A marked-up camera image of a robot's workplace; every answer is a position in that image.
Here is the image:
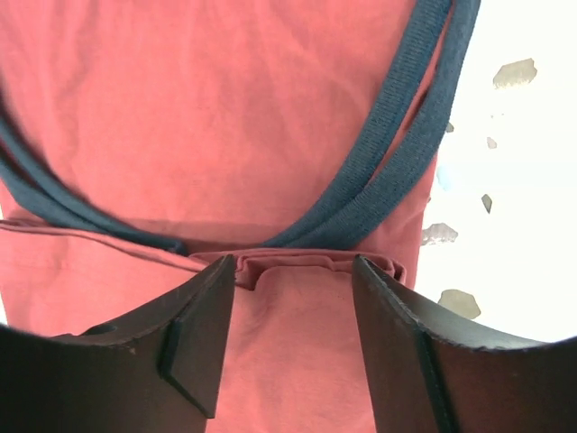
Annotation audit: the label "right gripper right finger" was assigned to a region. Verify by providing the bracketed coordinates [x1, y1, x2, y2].
[353, 256, 554, 432]

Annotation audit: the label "red tank top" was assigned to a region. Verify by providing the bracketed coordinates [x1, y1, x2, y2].
[1, 1, 480, 432]

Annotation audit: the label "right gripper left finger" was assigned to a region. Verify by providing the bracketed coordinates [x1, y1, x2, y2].
[49, 253, 237, 433]

